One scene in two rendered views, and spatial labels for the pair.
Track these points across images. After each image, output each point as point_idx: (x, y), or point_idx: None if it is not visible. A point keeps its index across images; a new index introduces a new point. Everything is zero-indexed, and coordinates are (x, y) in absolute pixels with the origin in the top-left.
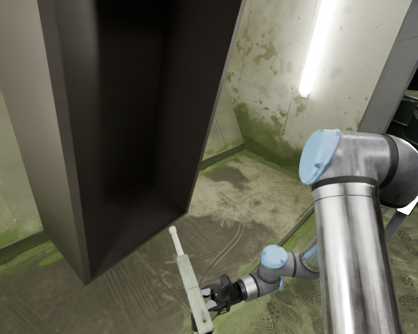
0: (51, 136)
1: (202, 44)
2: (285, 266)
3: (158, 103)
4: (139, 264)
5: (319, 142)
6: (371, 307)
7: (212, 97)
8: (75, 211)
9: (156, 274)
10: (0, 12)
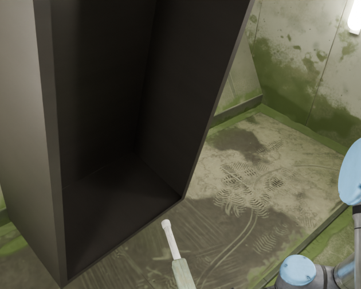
0: (33, 127)
1: None
2: (312, 284)
3: (150, 55)
4: (120, 258)
5: None
6: None
7: (225, 55)
8: (56, 208)
9: (142, 273)
10: None
